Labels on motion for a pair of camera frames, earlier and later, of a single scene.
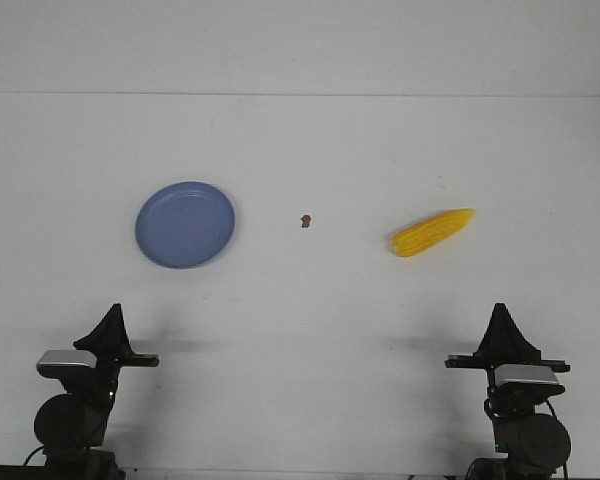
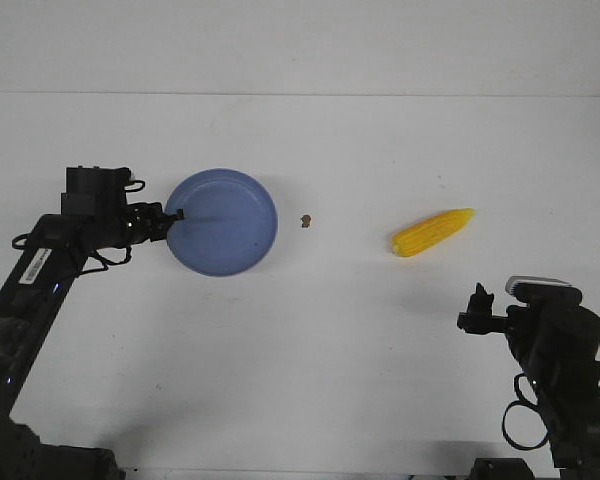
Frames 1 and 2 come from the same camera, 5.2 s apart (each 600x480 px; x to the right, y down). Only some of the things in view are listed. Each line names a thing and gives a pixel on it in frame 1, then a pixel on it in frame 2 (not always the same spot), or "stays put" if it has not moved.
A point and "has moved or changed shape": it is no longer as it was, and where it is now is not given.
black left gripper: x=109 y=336 → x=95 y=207
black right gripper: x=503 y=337 → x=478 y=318
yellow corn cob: x=427 y=232 stays put
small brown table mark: x=305 y=221 stays put
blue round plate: x=184 y=224 has moved or changed shape
